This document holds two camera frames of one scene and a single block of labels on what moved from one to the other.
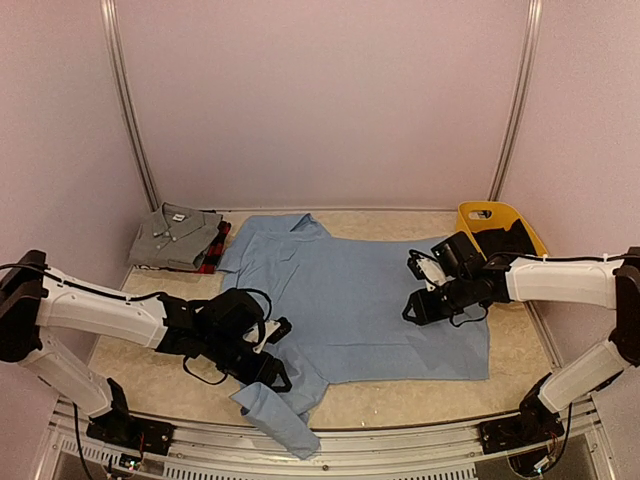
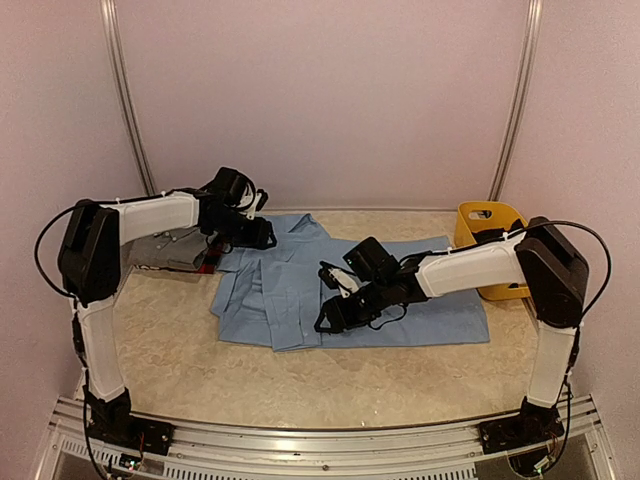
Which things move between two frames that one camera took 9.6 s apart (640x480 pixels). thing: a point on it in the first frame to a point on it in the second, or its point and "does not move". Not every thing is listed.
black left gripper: [258, 372] to [259, 237]
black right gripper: [424, 311] to [340, 316]
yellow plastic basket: [478, 216] does not move
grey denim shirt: [174, 237] does not move
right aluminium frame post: [516, 113] does not move
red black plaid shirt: [214, 253] does not move
